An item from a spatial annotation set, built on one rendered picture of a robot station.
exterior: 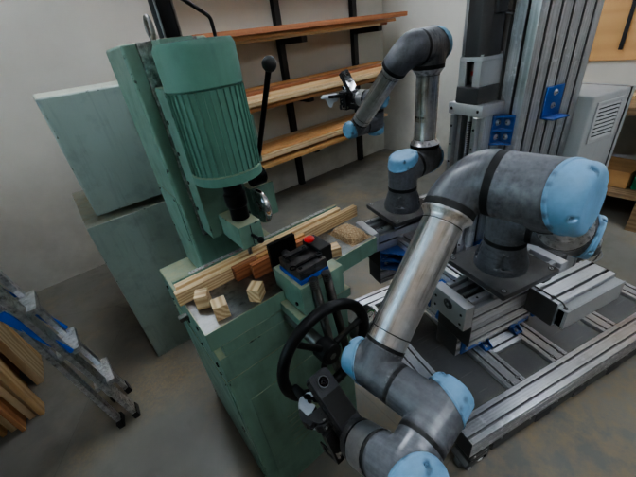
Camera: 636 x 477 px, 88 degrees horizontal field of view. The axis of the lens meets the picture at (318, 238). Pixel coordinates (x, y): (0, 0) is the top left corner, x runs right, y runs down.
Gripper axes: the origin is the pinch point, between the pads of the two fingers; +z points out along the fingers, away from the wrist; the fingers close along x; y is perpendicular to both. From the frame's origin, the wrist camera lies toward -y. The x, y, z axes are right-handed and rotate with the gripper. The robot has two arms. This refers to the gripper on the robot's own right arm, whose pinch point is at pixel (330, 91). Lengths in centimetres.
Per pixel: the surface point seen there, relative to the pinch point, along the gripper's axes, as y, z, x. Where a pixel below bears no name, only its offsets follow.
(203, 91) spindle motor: -29, -65, -85
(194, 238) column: 13, -39, -98
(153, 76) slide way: -33, -41, -87
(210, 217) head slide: 4, -49, -92
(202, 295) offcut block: 15, -64, -106
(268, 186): 8, -42, -69
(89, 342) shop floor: 101, 78, -170
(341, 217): 24, -58, -53
